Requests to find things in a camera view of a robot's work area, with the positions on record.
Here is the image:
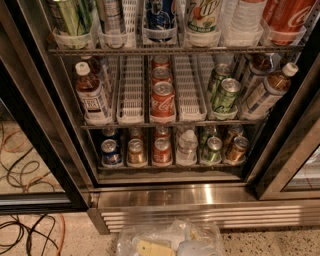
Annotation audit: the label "green soda can bottom behind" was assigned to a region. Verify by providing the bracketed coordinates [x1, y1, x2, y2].
[200, 125, 219, 145]

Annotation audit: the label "black cables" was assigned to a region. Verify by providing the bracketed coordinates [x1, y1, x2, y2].
[0, 119, 61, 256]

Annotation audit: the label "green bottle top shelf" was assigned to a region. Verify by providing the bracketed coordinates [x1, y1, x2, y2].
[46, 0, 95, 36]

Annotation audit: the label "right glass fridge door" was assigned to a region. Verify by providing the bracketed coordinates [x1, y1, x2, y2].
[248, 55, 320, 201]

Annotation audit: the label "white bottle top shelf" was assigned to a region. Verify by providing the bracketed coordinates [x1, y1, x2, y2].
[229, 0, 267, 32]

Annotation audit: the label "glass fridge door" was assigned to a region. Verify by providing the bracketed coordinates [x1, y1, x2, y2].
[248, 55, 320, 201]
[0, 0, 90, 214]

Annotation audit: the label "blue soda can behind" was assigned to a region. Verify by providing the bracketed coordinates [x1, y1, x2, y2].
[102, 128, 120, 141]

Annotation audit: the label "tea bottle right front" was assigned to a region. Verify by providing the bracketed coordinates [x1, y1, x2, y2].
[241, 62, 299, 116]

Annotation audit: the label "silver can top shelf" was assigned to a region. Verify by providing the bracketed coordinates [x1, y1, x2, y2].
[96, 0, 126, 35]

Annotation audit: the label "empty white tray right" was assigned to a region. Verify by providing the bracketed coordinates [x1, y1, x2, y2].
[174, 55, 207, 122]

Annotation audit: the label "left glass fridge door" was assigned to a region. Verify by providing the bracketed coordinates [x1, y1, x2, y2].
[0, 0, 90, 214]

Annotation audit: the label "red soda can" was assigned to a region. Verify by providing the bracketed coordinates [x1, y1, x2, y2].
[153, 137, 171, 164]
[154, 126, 171, 139]

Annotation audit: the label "red soda can bottom front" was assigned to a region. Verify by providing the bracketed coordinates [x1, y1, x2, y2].
[153, 137, 171, 164]

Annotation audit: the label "orange soda can behind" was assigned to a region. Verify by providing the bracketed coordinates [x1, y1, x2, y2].
[224, 124, 244, 145]

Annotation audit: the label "gold soda can front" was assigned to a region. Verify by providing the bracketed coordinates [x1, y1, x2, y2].
[128, 139, 146, 165]

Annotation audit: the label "orange soda can front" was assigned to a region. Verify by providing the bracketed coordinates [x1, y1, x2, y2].
[225, 136, 249, 161]

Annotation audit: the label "red cola bottle top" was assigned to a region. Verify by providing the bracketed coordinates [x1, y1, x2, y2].
[263, 0, 316, 46]

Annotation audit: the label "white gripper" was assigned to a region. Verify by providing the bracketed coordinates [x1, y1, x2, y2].
[132, 234, 219, 256]

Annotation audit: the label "green can middle front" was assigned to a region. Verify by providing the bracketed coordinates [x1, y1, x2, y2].
[212, 78, 241, 113]

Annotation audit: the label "blue bottle top shelf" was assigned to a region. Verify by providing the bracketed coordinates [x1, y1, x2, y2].
[145, 0, 176, 30]

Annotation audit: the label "tea bottle right behind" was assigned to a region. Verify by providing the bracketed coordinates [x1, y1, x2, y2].
[241, 53, 274, 99]

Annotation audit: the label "empty white tray left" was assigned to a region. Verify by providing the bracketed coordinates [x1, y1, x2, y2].
[117, 56, 145, 125]

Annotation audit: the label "gold soda can behind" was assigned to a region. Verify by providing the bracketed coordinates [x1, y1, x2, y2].
[129, 127, 144, 140]

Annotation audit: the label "green can middle behind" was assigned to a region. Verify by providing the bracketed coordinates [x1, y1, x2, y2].
[207, 63, 232, 96]

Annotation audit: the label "red cola can middle front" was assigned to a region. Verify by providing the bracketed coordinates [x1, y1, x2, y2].
[151, 82, 175, 117]

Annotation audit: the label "tea bottle left front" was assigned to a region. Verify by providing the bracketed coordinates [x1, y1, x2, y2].
[75, 62, 109, 120]

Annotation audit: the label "tea bottle left behind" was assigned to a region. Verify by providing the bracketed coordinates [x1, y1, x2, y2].
[81, 56, 113, 100]

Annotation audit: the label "white green soda bottle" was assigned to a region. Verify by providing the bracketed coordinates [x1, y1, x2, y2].
[185, 0, 222, 33]

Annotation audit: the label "green soda can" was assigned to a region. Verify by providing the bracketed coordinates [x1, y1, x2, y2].
[201, 136, 222, 163]
[200, 125, 219, 145]

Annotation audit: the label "green soda can bottom front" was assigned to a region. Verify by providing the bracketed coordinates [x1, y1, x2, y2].
[201, 136, 222, 163]

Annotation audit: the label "blue soda can front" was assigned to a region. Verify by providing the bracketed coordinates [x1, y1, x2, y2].
[101, 139, 122, 166]

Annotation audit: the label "clear plastic bag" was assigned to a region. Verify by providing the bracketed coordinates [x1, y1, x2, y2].
[116, 219, 225, 256]

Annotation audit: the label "steel fridge base grille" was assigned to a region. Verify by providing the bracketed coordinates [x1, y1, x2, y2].
[87, 184, 320, 234]

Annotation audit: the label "tea bottle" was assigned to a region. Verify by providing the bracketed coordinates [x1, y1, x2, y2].
[241, 53, 274, 99]
[81, 56, 113, 100]
[75, 62, 109, 120]
[241, 62, 299, 116]

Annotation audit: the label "red cola can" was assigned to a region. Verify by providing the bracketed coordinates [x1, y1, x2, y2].
[151, 55, 171, 68]
[151, 82, 175, 117]
[151, 67, 173, 85]

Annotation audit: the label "orange soda can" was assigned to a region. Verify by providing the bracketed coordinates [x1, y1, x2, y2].
[224, 124, 244, 145]
[225, 136, 249, 161]

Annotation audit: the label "red soda can bottom behind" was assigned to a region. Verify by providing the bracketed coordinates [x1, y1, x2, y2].
[154, 126, 171, 139]

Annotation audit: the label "clear water bottle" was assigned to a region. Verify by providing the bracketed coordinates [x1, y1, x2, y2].
[176, 130, 198, 166]

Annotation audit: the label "gold soda can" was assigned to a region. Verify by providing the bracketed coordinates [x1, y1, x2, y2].
[128, 139, 146, 165]
[129, 127, 144, 140]

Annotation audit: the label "blue soda can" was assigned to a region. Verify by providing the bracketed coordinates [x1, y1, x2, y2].
[101, 139, 122, 166]
[102, 128, 120, 141]

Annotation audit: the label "empty white tray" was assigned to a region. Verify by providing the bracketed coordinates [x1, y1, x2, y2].
[117, 56, 145, 125]
[174, 55, 207, 122]

